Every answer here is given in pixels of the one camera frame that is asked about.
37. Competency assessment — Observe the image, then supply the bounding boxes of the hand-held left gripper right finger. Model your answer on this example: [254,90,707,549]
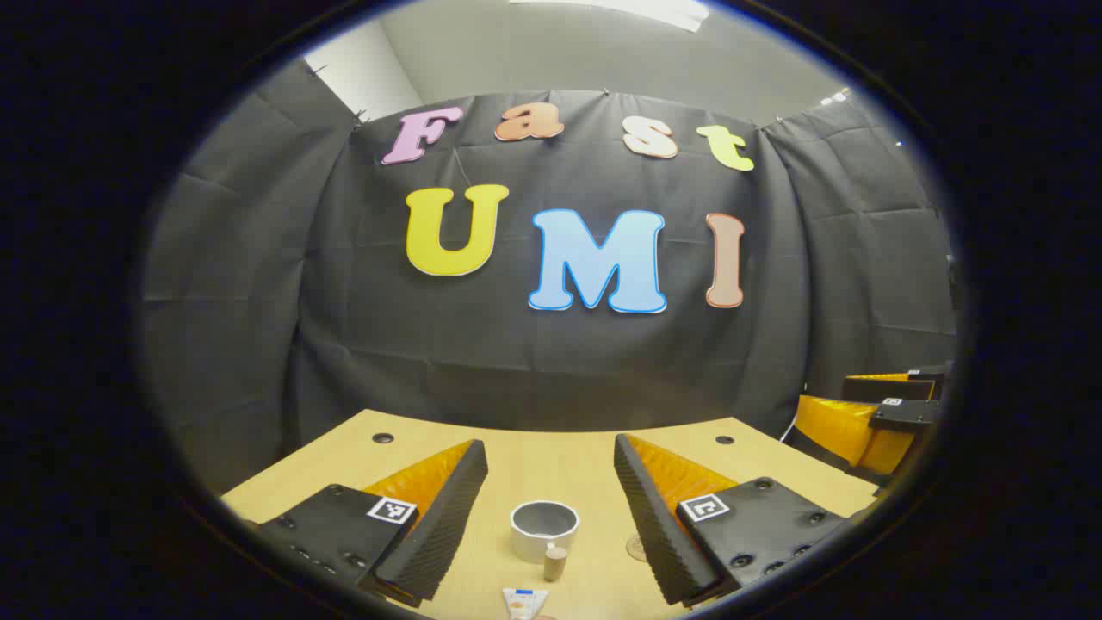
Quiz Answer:
[613,433,849,608]

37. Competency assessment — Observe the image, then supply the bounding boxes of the white cup with handle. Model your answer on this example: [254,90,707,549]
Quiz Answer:
[510,500,580,582]

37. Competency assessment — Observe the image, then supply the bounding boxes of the light wooden desktop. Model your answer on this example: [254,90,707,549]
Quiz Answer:
[220,409,879,620]

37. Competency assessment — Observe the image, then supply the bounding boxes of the white toothpaste tube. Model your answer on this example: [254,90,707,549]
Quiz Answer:
[502,587,549,620]

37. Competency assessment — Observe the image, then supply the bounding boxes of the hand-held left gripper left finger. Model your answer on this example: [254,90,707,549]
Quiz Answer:
[245,439,489,608]

